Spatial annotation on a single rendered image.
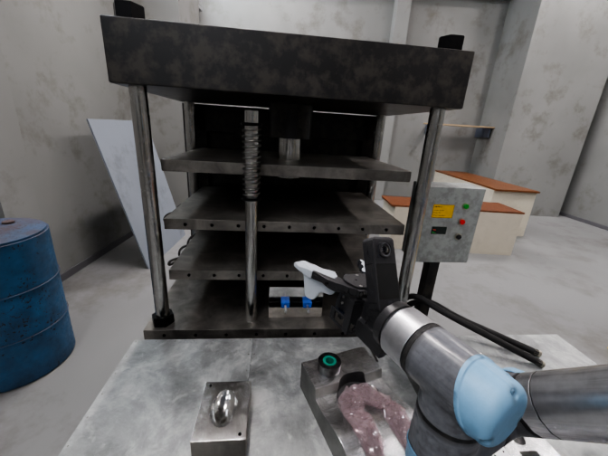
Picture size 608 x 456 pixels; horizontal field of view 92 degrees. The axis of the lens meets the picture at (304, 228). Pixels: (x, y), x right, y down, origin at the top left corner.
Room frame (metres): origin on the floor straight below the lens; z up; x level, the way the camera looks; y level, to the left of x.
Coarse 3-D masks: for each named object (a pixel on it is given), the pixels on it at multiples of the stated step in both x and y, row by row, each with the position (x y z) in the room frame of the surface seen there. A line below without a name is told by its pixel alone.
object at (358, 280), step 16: (352, 288) 0.40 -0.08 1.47; (336, 304) 0.44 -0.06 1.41; (352, 304) 0.40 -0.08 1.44; (400, 304) 0.36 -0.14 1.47; (336, 320) 0.42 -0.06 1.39; (352, 320) 0.39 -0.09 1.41; (368, 320) 0.39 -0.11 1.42; (384, 320) 0.34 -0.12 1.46; (368, 336) 0.37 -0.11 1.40; (384, 352) 0.35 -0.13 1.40
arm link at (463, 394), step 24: (432, 336) 0.29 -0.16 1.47; (408, 360) 0.29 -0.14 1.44; (432, 360) 0.27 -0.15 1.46; (456, 360) 0.26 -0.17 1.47; (480, 360) 0.26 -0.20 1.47; (432, 384) 0.26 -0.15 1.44; (456, 384) 0.24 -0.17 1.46; (480, 384) 0.23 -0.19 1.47; (504, 384) 0.23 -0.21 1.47; (432, 408) 0.25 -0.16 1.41; (456, 408) 0.23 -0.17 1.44; (480, 408) 0.21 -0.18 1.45; (504, 408) 0.21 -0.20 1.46; (456, 432) 0.23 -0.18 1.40; (480, 432) 0.21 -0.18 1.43; (504, 432) 0.22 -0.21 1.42
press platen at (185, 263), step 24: (192, 240) 1.59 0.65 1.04; (216, 240) 1.61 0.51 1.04; (240, 240) 1.63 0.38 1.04; (264, 240) 1.66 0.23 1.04; (288, 240) 1.68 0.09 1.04; (312, 240) 1.71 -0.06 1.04; (336, 240) 1.74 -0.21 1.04; (360, 240) 1.77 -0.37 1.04; (192, 264) 1.28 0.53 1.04; (216, 264) 1.30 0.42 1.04; (240, 264) 1.31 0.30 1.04; (264, 264) 1.33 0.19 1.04; (288, 264) 1.35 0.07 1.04; (336, 264) 1.38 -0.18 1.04
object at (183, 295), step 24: (192, 288) 1.48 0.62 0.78; (216, 288) 1.50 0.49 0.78; (240, 288) 1.51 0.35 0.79; (264, 288) 1.53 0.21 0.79; (192, 312) 1.25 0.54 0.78; (216, 312) 1.27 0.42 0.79; (240, 312) 1.28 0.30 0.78; (264, 312) 1.29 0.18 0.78; (336, 312) 1.33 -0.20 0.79; (144, 336) 1.10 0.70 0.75; (168, 336) 1.11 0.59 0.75; (192, 336) 1.12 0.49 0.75; (216, 336) 1.14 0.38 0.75; (240, 336) 1.15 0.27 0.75; (264, 336) 1.16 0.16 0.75; (288, 336) 1.17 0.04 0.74; (312, 336) 1.19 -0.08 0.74; (336, 336) 1.20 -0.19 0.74
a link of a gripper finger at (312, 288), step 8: (296, 264) 0.48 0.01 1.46; (304, 264) 0.47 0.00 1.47; (312, 264) 0.47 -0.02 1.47; (304, 272) 0.46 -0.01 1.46; (320, 272) 0.44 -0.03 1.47; (328, 272) 0.45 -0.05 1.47; (304, 280) 0.46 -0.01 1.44; (312, 280) 0.46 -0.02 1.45; (304, 288) 0.46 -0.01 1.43; (312, 288) 0.45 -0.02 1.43; (320, 288) 0.45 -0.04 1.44; (312, 296) 0.45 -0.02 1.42
